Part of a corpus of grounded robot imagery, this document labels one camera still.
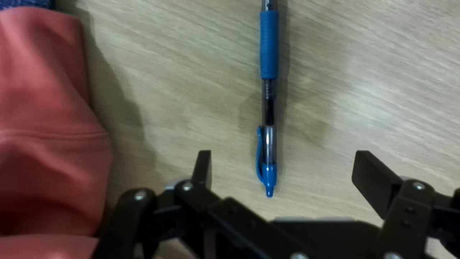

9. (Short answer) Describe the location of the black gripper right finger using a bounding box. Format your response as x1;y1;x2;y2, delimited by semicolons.
351;150;460;259

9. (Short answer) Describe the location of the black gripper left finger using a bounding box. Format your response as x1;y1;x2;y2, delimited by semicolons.
98;150;270;259

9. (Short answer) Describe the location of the blue pen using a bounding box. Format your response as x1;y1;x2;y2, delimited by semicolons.
254;0;280;199

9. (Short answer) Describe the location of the orange cloth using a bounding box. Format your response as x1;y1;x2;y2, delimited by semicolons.
0;5;115;259

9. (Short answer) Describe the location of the blue cloth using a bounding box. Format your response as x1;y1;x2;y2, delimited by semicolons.
0;0;55;12

